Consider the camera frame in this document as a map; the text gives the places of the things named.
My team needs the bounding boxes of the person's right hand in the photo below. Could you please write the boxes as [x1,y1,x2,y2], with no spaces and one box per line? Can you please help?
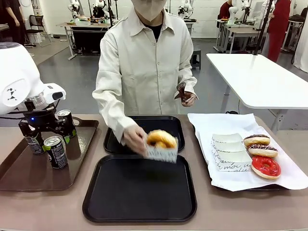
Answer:
[122,125,149,155]

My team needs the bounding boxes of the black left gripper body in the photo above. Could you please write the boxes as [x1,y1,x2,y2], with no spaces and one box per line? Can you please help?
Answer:
[22,106,59,132]

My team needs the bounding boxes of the black drink can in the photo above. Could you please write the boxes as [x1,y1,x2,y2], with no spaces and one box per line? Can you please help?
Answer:
[43,136,69,169]
[25,131,46,155]
[57,109,77,140]

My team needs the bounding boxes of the black pole stand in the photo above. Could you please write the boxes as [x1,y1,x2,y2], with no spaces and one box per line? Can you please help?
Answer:
[253,0,275,56]

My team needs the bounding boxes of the brown plastic tray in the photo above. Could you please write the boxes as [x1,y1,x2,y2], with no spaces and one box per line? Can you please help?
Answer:
[0,116,100,192]

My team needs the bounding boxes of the person torso in cream shirt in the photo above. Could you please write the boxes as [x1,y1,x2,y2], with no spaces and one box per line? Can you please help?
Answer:
[92,6,199,116]

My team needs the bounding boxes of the bystander in black clothes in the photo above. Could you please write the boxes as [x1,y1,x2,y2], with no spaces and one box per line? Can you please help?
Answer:
[0,0,26,47]

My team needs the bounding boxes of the grey background desk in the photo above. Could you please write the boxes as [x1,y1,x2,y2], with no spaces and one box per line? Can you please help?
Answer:
[215,18,268,54]

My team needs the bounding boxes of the bystander in dark red top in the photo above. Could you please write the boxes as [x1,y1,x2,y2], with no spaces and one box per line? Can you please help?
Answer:
[219,0,233,20]

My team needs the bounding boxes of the large black tray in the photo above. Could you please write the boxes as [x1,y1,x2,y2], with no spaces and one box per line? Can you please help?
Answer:
[82,154,198,223]

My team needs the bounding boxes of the black office chair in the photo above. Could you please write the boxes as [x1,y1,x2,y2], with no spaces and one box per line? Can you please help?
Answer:
[28,14,52,48]

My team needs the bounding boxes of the grey desk with black panel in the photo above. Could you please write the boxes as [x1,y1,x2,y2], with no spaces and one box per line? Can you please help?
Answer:
[56,22,116,61]

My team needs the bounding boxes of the bystander in red dress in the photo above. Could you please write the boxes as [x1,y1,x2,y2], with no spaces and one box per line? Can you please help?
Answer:
[266,0,292,63]

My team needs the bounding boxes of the grey stool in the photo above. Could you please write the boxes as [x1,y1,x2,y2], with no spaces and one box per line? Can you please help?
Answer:
[192,49,202,71]

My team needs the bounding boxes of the red iced donut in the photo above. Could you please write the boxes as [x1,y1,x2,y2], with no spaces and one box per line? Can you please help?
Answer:
[251,155,282,180]

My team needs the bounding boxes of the yellow iced donut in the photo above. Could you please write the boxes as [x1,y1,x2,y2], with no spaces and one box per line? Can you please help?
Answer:
[146,129,178,150]

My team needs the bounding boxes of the white paper sheet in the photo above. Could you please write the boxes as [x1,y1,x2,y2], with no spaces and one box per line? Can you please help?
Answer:
[187,113,308,193]

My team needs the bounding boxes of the small black tray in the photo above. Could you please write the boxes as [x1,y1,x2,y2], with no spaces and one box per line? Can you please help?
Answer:
[103,115,186,155]

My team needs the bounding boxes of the person's left hand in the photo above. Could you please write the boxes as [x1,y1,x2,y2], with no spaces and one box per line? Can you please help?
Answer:
[180,92,198,108]

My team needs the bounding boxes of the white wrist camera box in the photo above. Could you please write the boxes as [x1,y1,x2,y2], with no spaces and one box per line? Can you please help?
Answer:
[40,82,67,104]

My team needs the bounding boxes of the chocolate iced donut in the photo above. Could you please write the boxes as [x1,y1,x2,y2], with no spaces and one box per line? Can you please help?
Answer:
[247,143,279,158]
[243,134,271,148]

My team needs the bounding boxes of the person's right forearm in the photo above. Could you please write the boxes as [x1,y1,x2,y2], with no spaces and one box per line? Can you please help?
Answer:
[92,88,138,143]

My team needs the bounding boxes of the brown metal tongs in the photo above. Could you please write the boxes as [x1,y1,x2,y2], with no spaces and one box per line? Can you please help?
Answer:
[174,81,196,104]

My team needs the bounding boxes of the person's left forearm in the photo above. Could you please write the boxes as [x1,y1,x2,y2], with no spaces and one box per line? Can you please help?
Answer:
[179,76,199,101]

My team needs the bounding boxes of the white table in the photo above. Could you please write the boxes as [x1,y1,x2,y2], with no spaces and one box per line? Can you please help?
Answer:
[206,52,308,132]

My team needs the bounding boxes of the beige face mask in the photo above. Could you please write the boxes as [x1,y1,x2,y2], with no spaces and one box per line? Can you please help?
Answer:
[133,0,165,23]

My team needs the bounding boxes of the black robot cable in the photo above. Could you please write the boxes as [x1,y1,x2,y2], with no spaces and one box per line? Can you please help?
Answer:
[0,98,61,120]

